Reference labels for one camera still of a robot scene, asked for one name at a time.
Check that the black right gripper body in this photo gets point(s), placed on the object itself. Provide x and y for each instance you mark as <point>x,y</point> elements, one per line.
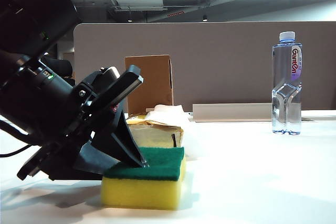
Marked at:
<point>86,113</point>

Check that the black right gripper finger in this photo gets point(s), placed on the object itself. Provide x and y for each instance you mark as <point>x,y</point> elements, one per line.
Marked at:
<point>92,161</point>
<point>123,142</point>

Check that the yellow sponge with green pad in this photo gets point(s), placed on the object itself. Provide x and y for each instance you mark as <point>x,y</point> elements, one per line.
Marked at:
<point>141,192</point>

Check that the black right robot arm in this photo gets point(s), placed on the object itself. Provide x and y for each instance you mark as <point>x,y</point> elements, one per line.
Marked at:
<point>34,11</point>

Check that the clear plastic water bottle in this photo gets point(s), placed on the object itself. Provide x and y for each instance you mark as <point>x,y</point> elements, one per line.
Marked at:
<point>286,64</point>

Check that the brown cardboard tissue box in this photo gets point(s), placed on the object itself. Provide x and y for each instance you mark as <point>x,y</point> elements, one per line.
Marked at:
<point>155,134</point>

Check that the black office chair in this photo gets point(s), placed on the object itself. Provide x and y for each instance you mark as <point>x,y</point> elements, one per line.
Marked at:
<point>63,65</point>

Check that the white paper tissue sheet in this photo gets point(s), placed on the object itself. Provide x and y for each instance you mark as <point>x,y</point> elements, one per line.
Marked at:
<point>168,111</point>

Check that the tall brown cardboard box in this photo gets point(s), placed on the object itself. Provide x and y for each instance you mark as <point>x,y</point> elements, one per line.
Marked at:
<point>157,77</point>

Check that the wide brown desk divider panel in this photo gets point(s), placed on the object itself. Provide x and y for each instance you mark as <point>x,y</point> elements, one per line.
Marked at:
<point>223,64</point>

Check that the red ceiling sign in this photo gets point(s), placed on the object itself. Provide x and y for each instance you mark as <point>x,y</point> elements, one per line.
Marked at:
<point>175,14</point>

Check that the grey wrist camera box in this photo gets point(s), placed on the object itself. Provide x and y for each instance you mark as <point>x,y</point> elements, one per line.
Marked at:
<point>111,73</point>

